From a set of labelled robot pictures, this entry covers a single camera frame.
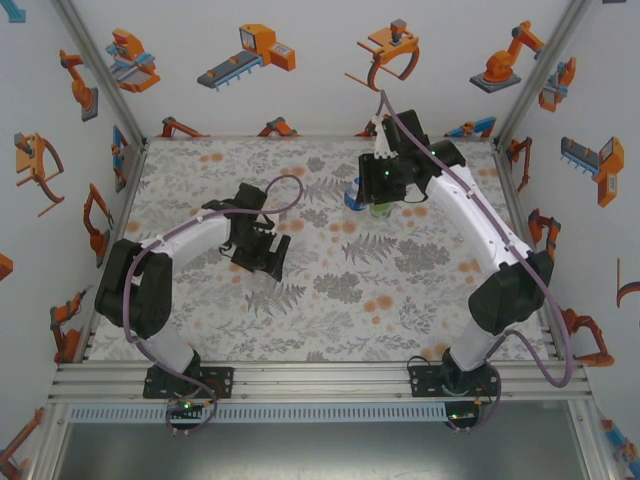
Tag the clear bottle with green label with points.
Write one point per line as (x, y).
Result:
(382, 211)

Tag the white bottle cap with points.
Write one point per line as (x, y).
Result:
(355, 183)

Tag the clear bottle with blue label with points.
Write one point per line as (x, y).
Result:
(352, 200)

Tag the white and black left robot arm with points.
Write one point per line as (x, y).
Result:
(195, 237)

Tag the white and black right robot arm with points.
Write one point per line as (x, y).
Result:
(480, 220)

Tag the floral tablecloth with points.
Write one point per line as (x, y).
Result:
(350, 300)

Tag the small controller board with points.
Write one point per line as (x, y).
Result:
(185, 407)
(462, 415)

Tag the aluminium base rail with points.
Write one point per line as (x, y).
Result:
(320, 380)

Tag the aluminium side rail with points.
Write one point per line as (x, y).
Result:
(117, 225)
(517, 225)

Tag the aluminium frame post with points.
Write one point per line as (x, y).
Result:
(102, 75)
(542, 75)

